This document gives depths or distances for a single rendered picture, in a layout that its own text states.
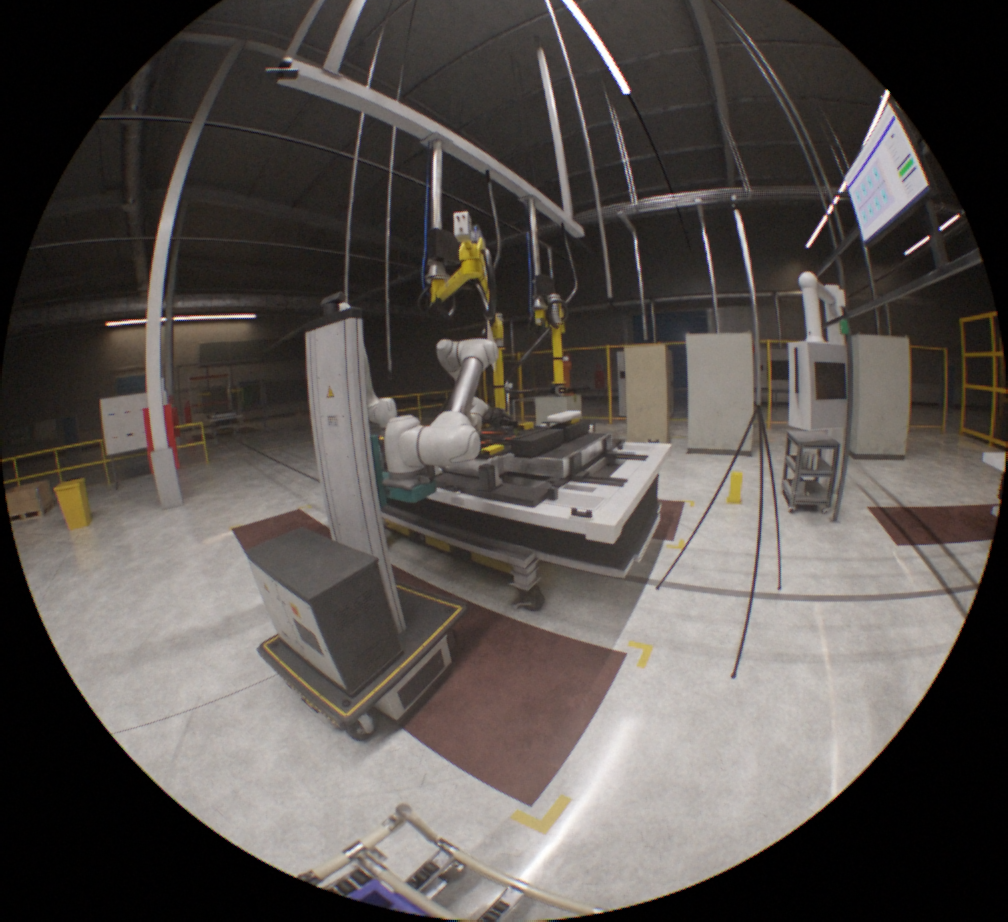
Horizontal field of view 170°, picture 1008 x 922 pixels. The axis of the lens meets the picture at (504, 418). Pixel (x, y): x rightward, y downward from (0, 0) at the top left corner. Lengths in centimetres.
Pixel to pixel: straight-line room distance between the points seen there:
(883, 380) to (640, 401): 478
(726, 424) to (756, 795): 556
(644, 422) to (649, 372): 93
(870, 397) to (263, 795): 779
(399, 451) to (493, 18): 961
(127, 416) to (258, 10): 957
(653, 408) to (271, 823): 675
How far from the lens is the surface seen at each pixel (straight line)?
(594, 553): 195
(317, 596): 120
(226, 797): 190
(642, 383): 643
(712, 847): 159
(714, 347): 621
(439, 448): 126
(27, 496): 878
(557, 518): 157
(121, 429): 919
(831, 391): 365
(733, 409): 624
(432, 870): 104
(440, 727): 174
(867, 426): 695
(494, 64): 1069
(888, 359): 711
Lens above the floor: 147
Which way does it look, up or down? 7 degrees down
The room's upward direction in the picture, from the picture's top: 3 degrees counter-clockwise
